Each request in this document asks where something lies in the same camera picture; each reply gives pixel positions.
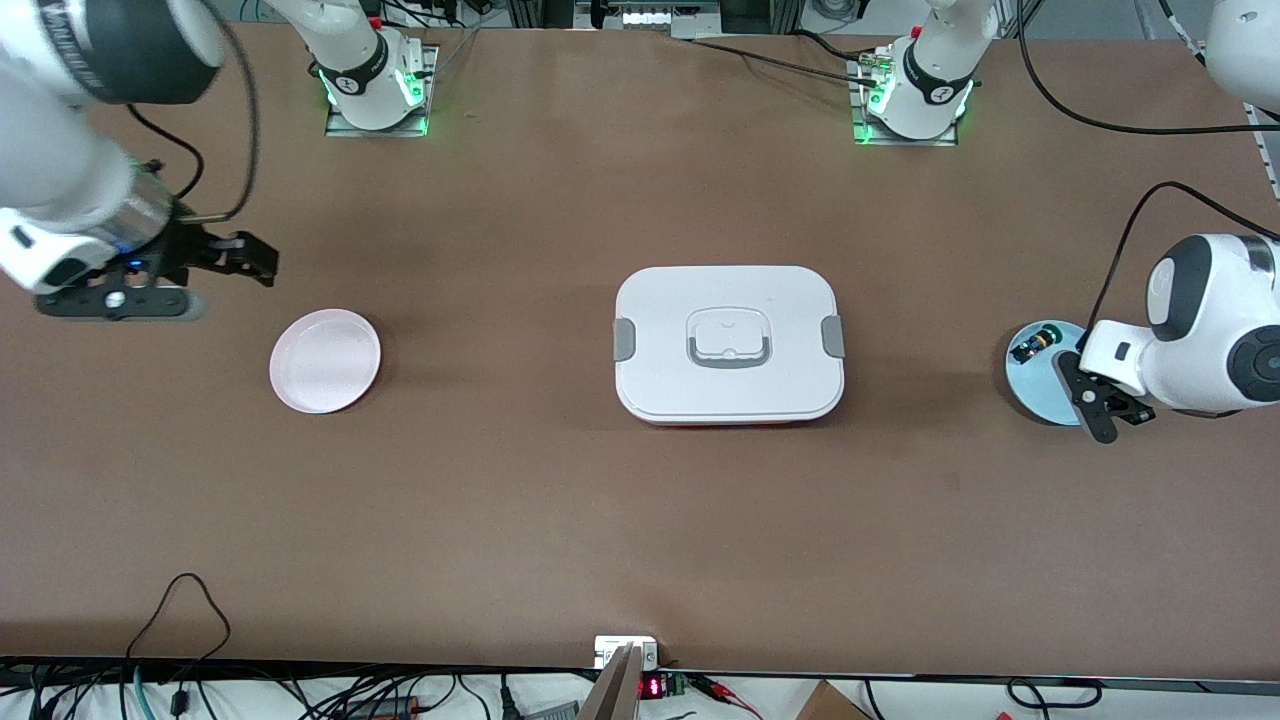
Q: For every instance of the light blue round plate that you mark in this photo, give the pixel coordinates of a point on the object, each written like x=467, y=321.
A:
x=1040, y=392

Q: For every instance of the red LED display module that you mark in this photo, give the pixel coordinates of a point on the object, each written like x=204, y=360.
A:
x=652, y=688

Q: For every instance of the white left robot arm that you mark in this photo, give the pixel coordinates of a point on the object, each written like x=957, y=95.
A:
x=1210, y=330

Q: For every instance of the green push-button switch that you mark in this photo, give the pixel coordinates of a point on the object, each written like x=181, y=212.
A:
x=1035, y=345

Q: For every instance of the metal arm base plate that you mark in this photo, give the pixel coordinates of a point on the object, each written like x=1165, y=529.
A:
x=335, y=128
x=900, y=142

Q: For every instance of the brown cardboard piece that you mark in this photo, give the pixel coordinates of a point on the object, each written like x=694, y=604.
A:
x=830, y=705

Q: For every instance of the aluminium frame with equipment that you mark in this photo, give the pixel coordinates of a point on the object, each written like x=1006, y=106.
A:
x=650, y=18

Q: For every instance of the perforated metal rail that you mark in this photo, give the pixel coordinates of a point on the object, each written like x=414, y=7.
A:
x=1268, y=150

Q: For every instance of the pink round plate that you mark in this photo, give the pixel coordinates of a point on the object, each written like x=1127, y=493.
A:
x=325, y=362

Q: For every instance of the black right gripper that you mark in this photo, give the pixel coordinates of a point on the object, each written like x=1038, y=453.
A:
x=190, y=249

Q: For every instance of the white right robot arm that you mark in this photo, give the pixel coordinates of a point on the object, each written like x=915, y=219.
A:
x=60, y=170

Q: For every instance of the orange and black device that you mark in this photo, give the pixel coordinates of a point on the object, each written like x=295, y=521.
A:
x=385, y=706

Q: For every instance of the small white clamp block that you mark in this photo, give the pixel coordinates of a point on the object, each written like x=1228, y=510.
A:
x=612, y=648

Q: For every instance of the red alligator clip leads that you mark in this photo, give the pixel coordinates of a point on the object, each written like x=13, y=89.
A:
x=725, y=692

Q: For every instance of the grey slanted post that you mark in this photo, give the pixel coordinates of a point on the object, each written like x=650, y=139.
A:
x=612, y=695

